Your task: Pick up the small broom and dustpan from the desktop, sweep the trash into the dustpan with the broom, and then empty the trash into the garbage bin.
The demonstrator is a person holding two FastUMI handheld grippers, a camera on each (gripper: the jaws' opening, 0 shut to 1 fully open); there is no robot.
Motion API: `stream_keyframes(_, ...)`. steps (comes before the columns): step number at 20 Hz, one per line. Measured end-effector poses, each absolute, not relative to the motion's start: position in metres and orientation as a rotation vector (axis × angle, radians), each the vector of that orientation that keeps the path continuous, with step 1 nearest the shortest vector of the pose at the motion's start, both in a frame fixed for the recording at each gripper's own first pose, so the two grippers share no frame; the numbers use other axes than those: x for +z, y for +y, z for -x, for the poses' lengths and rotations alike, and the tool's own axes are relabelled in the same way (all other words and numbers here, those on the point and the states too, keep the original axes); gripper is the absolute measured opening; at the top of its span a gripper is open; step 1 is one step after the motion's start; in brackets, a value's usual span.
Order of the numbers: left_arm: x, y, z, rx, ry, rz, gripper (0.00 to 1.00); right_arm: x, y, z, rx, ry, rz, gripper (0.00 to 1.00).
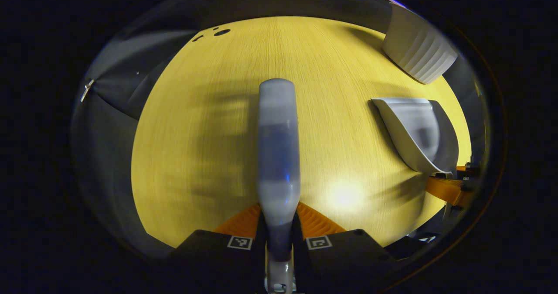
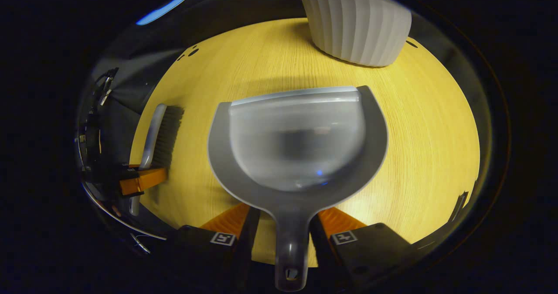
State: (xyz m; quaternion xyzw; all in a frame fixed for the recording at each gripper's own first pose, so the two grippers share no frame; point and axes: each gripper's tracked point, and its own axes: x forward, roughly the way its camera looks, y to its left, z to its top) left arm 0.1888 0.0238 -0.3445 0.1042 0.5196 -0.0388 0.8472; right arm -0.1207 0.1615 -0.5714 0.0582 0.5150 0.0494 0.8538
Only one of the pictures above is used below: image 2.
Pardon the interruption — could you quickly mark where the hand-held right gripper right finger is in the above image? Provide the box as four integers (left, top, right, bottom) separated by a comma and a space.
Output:
310, 207, 412, 290

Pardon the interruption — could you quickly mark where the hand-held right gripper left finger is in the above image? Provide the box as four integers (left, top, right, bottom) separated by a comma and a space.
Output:
170, 203, 261, 286

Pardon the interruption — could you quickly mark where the grey dustpan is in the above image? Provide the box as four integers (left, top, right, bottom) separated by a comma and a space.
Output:
208, 85, 389, 292

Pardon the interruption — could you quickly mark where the white ribbed garbage bin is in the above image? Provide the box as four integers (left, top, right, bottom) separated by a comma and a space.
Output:
293, 0, 412, 67

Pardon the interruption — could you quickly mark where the wooden desktop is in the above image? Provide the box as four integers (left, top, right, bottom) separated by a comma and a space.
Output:
129, 18, 481, 268

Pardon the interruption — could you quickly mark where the dark desk edge bracket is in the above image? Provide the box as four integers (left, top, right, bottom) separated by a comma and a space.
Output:
449, 191, 470, 221

